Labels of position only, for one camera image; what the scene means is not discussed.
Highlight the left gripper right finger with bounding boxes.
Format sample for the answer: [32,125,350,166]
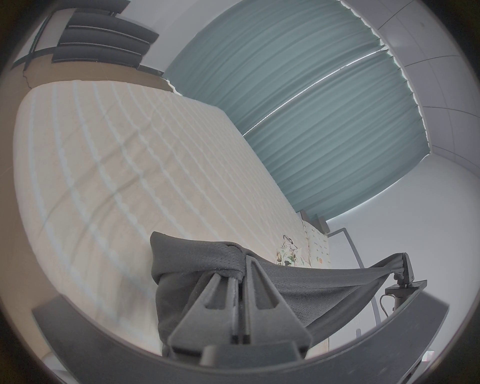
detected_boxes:
[240,255,313,355]

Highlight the grey bedside table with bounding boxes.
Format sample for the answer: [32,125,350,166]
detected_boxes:
[299,211,328,234]

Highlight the black trousers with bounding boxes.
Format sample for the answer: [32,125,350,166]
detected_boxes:
[150,231,409,361]

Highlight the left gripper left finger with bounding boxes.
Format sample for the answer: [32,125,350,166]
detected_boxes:
[167,272,241,355]

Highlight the white printed pillow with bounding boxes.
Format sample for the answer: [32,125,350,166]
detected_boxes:
[303,220,330,268]

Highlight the bed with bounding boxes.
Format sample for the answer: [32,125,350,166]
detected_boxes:
[13,79,381,355]

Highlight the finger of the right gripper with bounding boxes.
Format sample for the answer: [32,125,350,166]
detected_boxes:
[401,253,414,283]

